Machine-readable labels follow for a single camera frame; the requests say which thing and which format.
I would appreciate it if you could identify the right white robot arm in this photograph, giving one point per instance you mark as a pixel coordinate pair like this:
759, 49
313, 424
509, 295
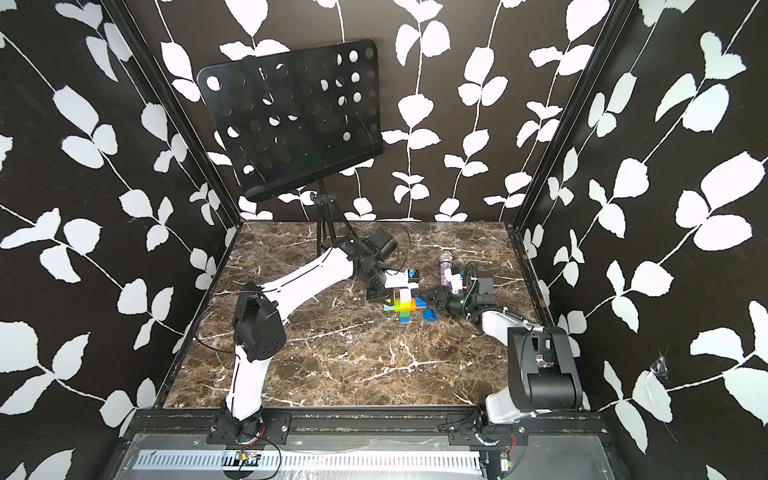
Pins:
542, 376

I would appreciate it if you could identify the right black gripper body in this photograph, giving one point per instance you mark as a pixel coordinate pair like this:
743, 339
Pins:
461, 305

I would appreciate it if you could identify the black perforated music stand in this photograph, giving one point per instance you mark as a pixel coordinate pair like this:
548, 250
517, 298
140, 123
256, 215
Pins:
290, 119

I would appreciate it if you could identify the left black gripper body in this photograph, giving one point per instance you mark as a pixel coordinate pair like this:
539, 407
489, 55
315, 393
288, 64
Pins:
375, 283

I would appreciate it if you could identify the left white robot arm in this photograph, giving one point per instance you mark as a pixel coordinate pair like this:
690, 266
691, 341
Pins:
262, 312

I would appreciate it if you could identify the purple glitter microphone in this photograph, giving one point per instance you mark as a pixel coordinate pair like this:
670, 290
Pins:
445, 268

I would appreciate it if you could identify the white slotted cable duct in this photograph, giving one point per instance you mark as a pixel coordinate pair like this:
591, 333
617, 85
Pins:
465, 462

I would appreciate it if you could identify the black front mounting rail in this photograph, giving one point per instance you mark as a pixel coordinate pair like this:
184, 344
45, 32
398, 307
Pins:
462, 425

